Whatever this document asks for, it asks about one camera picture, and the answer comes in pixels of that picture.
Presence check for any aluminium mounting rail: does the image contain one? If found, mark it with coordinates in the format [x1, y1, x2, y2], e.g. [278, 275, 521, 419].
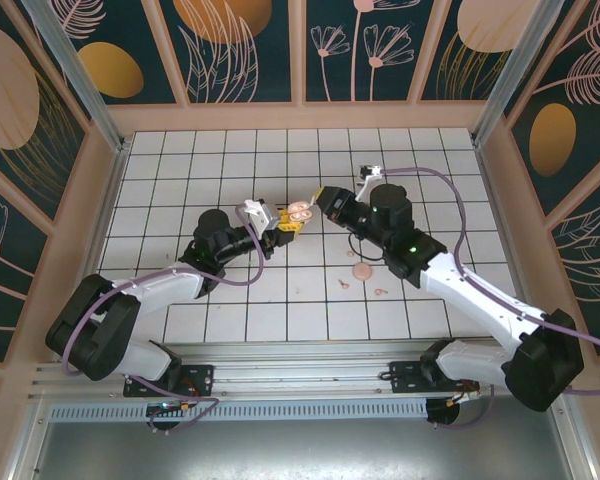
[27, 342, 576, 401]

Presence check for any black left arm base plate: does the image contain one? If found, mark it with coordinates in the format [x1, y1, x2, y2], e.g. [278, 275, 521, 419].
[123, 364, 216, 399]

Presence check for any aluminium corner post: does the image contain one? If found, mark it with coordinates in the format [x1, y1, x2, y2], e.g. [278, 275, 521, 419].
[19, 0, 131, 154]
[469, 0, 566, 146]

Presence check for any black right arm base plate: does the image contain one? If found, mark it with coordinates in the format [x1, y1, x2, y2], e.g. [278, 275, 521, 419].
[388, 359, 481, 397]

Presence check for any red yellow wire connector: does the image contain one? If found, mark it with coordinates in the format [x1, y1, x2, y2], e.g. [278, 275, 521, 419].
[147, 399, 201, 416]
[447, 387, 481, 404]

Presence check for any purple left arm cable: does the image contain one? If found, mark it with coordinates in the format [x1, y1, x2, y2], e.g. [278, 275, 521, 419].
[62, 203, 270, 436]

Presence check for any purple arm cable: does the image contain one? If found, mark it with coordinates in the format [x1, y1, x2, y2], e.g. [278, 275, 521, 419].
[379, 167, 600, 431]
[62, 203, 270, 436]

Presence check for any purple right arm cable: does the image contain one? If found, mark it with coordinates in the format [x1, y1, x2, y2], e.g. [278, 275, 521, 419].
[379, 167, 600, 431]

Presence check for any grey slotted cable duct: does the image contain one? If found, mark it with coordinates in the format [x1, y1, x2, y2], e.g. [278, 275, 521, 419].
[47, 397, 429, 421]

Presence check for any grey metal sheet panel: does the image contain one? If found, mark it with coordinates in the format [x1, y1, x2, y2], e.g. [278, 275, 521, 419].
[9, 394, 600, 480]

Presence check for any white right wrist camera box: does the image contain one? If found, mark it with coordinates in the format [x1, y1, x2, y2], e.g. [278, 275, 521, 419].
[357, 164, 384, 201]

